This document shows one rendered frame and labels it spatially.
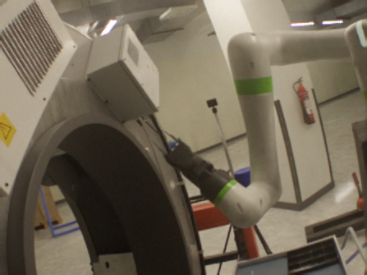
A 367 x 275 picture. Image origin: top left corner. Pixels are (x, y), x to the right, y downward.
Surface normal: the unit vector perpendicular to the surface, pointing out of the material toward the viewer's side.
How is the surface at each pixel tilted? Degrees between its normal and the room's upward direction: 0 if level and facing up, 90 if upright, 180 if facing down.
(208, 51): 90
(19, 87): 90
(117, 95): 138
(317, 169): 90
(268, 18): 90
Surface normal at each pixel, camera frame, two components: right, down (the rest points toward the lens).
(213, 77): 0.40, -0.04
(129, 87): 0.05, 0.81
